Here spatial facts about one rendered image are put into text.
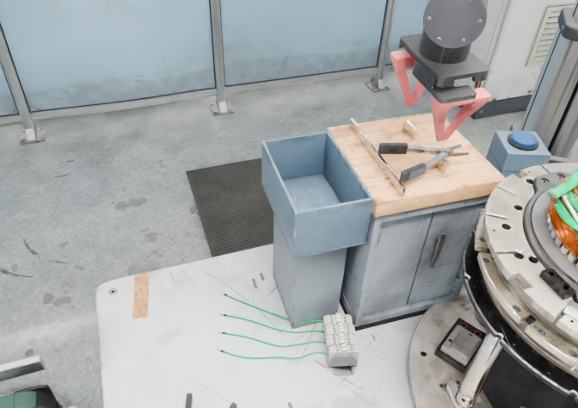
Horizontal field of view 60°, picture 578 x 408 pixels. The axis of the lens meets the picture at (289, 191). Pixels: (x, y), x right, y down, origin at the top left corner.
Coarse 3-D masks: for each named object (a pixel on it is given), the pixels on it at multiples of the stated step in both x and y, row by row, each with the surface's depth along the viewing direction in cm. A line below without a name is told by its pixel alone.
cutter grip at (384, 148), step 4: (380, 144) 70; (384, 144) 70; (388, 144) 70; (392, 144) 70; (396, 144) 70; (400, 144) 70; (404, 144) 70; (380, 148) 70; (384, 148) 70; (388, 148) 70; (392, 148) 70; (396, 148) 70; (400, 148) 70; (404, 148) 70; (380, 152) 71; (384, 152) 71; (388, 152) 71; (392, 152) 71; (396, 152) 71; (400, 152) 71; (404, 152) 71
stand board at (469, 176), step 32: (384, 128) 79; (416, 128) 79; (352, 160) 72; (416, 160) 72; (448, 160) 73; (480, 160) 73; (384, 192) 67; (416, 192) 67; (448, 192) 67; (480, 192) 69
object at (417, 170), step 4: (420, 164) 67; (424, 164) 67; (412, 168) 66; (416, 168) 66; (420, 168) 66; (424, 168) 67; (404, 172) 65; (408, 172) 65; (412, 172) 66; (416, 172) 66; (420, 172) 67; (424, 172) 67; (400, 176) 66; (404, 176) 65; (408, 176) 66; (412, 176) 66; (416, 176) 67; (400, 180) 66; (404, 180) 66; (408, 180) 66
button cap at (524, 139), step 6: (516, 132) 83; (522, 132) 83; (510, 138) 83; (516, 138) 82; (522, 138) 82; (528, 138) 82; (534, 138) 82; (516, 144) 82; (522, 144) 81; (528, 144) 81; (534, 144) 81
